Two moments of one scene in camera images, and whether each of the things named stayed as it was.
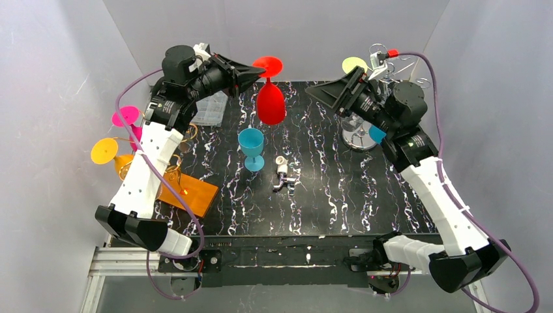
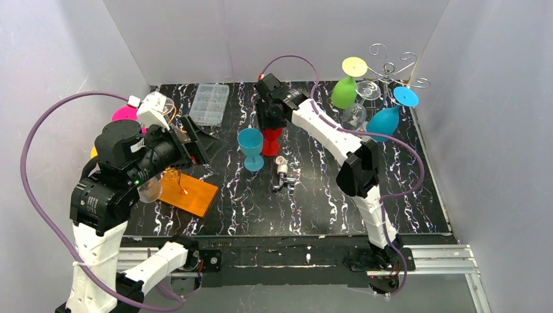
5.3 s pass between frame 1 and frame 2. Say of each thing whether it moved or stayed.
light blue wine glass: stayed
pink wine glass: stayed
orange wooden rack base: stayed
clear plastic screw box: stayed
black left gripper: moved
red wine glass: moved
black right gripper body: moved
